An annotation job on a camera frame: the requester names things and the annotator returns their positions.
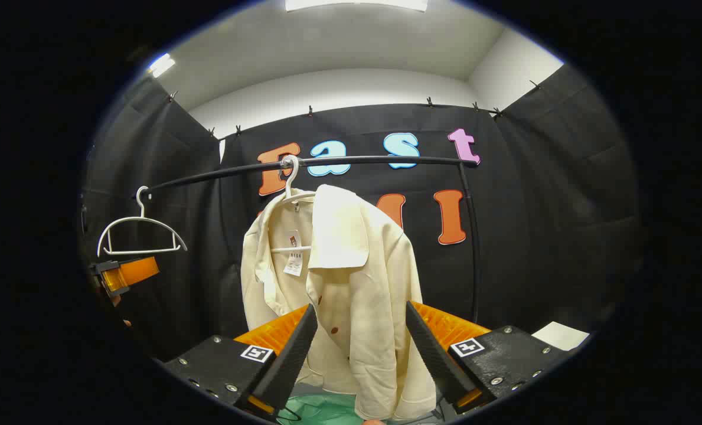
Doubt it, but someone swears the ribbed white clothes hanger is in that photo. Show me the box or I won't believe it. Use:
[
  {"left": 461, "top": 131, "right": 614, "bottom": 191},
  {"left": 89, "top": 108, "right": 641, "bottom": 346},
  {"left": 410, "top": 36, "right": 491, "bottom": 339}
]
[{"left": 97, "top": 186, "right": 188, "bottom": 257}]

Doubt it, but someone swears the black clothes rail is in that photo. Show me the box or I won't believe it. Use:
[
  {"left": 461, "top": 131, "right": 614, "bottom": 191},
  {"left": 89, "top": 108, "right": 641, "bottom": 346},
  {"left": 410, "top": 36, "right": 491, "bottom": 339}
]
[{"left": 133, "top": 155, "right": 482, "bottom": 324}]

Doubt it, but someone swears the black backdrop cloth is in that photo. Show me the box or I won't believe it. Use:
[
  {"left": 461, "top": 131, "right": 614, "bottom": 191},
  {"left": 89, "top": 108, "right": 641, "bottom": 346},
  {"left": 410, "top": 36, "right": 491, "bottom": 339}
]
[{"left": 79, "top": 64, "right": 644, "bottom": 361}]

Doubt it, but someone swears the cream jacket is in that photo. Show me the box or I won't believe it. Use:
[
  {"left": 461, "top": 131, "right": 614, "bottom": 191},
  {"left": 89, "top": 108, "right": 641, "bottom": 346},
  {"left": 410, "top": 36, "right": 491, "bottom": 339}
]
[{"left": 240, "top": 184, "right": 438, "bottom": 421}]

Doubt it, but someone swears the smooth white clothes hanger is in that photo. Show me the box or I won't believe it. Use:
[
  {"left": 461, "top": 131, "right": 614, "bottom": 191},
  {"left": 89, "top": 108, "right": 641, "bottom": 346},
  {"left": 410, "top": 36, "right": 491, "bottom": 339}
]
[{"left": 270, "top": 155, "right": 317, "bottom": 254}]

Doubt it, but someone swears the small ceiling light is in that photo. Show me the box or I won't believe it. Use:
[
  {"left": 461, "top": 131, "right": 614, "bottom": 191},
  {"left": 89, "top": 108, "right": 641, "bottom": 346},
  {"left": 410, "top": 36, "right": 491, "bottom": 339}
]
[{"left": 147, "top": 53, "right": 176, "bottom": 79}]

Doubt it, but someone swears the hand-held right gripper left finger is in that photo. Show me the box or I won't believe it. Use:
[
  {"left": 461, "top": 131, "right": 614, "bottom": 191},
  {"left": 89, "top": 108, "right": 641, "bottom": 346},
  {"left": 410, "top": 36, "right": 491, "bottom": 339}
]
[{"left": 162, "top": 304, "right": 319, "bottom": 423}]

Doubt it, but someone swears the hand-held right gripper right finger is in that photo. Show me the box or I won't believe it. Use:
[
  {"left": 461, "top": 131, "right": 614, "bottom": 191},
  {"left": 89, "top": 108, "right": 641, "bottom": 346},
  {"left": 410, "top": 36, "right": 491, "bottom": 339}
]
[{"left": 406, "top": 300, "right": 570, "bottom": 415}]

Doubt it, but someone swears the long ceiling light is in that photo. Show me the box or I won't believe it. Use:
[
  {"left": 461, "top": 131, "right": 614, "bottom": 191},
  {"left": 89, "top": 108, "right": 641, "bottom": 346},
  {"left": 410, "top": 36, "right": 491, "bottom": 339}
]
[{"left": 285, "top": 0, "right": 429, "bottom": 12}]

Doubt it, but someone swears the green laundry hamper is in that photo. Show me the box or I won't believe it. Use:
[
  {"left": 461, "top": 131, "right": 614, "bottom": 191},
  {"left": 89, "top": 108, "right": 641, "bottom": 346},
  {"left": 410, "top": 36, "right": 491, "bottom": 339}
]
[{"left": 277, "top": 394, "right": 366, "bottom": 425}]

